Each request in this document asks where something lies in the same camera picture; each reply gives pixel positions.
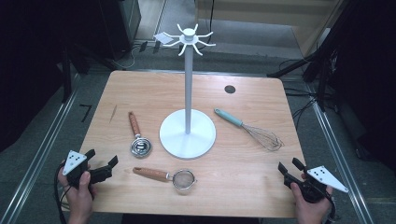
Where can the white paper tag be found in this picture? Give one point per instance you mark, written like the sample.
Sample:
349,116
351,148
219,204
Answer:
163,38

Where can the person's left hand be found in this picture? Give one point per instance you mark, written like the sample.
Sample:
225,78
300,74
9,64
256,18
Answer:
79,199

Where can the black metal stand post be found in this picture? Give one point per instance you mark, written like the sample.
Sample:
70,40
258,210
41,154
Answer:
66,77

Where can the silver floor rail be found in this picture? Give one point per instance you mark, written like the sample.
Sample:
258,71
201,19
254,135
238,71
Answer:
40,155
339,161

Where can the black metal stand legs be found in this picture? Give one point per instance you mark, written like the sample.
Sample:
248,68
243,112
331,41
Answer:
311,62

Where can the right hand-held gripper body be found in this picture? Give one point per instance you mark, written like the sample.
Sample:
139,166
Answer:
323,179

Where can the dark round table grommet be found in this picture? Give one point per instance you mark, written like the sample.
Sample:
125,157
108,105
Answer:
229,89

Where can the white hook rack stand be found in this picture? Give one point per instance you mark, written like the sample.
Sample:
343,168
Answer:
187,140

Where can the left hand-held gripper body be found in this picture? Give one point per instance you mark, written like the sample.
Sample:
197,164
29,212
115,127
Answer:
74,161

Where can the person's right hand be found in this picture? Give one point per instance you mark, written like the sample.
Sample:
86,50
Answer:
311,213

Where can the black cabinet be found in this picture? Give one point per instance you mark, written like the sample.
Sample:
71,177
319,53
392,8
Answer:
120,28

